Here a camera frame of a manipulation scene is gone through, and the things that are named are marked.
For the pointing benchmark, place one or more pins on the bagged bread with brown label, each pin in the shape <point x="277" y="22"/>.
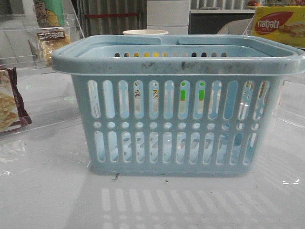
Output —
<point x="49" y="41"/>

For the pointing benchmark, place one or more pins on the light blue plastic basket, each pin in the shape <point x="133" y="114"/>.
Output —
<point x="186" y="105"/>

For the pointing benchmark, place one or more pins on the white paper cup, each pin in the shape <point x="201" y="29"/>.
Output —
<point x="145" y="32"/>

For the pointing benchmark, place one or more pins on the white cabinet in background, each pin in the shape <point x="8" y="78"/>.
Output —
<point x="169" y="15"/>

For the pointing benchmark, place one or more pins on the clear acrylic shelf right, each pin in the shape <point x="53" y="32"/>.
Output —
<point x="291" y="102"/>

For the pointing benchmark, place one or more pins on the clear acrylic shelf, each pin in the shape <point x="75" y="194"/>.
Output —
<point x="19" y="42"/>
<point x="291" y="102"/>

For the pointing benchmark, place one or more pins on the brown wafer snack packet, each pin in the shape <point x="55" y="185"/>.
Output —
<point x="12" y="109"/>

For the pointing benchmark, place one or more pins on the green yellow cartoon package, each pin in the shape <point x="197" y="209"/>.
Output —
<point x="49" y="13"/>

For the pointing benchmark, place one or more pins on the clear acrylic shelf left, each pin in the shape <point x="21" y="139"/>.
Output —
<point x="19" y="42"/>

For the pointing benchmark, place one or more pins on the yellow nabati wafer box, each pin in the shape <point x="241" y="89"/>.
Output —
<point x="280" y="24"/>

